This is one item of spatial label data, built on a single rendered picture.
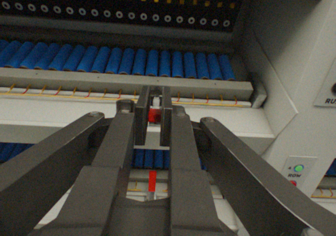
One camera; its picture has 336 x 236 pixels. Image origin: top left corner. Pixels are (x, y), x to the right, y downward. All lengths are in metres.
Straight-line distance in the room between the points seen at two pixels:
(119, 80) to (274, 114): 0.21
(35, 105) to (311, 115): 0.35
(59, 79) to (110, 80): 0.07
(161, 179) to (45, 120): 0.23
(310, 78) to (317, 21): 0.06
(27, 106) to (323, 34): 0.35
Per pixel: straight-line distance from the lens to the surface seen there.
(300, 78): 0.27
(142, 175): 0.40
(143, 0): 0.36
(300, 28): 0.29
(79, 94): 0.30
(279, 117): 0.29
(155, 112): 0.19
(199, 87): 0.28
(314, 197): 0.53
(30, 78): 0.32
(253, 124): 0.29
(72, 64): 0.33
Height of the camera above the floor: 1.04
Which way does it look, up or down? 28 degrees down
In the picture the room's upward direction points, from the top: 5 degrees clockwise
